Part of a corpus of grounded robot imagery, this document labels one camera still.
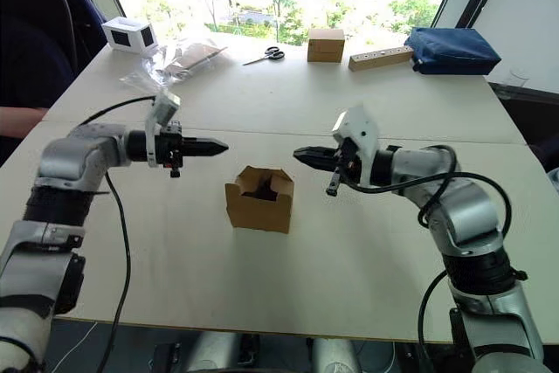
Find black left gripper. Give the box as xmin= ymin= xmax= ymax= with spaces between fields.
xmin=156 ymin=121 xmax=231 ymax=180

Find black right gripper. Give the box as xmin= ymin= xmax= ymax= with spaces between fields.
xmin=293 ymin=139 xmax=364 ymax=197

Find small open cardboard box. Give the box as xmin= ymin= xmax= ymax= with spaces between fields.
xmin=224 ymin=165 xmax=294 ymax=235

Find clear plastic bag with cardboard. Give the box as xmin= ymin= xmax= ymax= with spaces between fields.
xmin=119 ymin=39 xmax=230 ymax=91

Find closed cardboard box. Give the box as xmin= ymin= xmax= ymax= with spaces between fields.
xmin=306 ymin=27 xmax=347 ymax=64

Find white box with black windows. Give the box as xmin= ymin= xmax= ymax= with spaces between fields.
xmin=100 ymin=16 xmax=158 ymax=56

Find wooden block with holes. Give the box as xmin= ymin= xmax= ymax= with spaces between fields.
xmin=348 ymin=45 xmax=416 ymax=73

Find dark blue fabric bag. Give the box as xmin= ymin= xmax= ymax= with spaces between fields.
xmin=403 ymin=26 xmax=502 ymax=76

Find person in dark blue clothing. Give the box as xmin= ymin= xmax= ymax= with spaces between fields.
xmin=0 ymin=0 xmax=108 ymax=164

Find grey rounded shape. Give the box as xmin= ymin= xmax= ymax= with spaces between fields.
xmin=310 ymin=337 xmax=364 ymax=373

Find clear drinking glass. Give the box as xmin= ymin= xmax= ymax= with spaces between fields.
xmin=507 ymin=66 xmax=532 ymax=87

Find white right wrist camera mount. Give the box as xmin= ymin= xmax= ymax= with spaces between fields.
xmin=331 ymin=103 xmax=380 ymax=187

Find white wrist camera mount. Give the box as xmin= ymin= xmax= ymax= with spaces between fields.
xmin=331 ymin=103 xmax=380 ymax=187
xmin=145 ymin=92 xmax=183 ymax=169

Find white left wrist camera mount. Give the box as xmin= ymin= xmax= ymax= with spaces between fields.
xmin=145 ymin=92 xmax=183 ymax=169

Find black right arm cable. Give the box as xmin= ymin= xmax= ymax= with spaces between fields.
xmin=344 ymin=144 xmax=513 ymax=348

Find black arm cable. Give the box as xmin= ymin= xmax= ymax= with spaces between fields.
xmin=344 ymin=144 xmax=513 ymax=348
xmin=79 ymin=96 xmax=157 ymax=373

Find black handled scissors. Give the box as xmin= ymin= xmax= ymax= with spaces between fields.
xmin=242 ymin=45 xmax=286 ymax=67

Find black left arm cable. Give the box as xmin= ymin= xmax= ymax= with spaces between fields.
xmin=79 ymin=96 xmax=157 ymax=373

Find thin white cable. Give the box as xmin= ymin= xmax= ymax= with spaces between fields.
xmin=55 ymin=320 xmax=99 ymax=368

